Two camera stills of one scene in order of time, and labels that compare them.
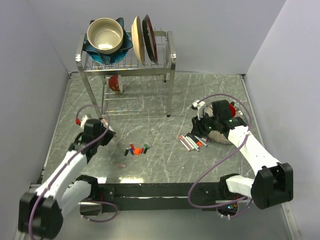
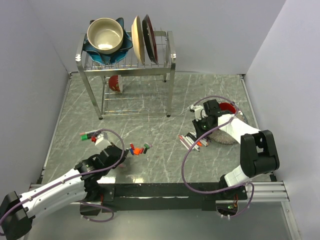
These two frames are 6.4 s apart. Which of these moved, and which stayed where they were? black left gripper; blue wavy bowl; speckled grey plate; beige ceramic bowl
Moved: black left gripper
Stayed: beige ceramic bowl; speckled grey plate; blue wavy bowl
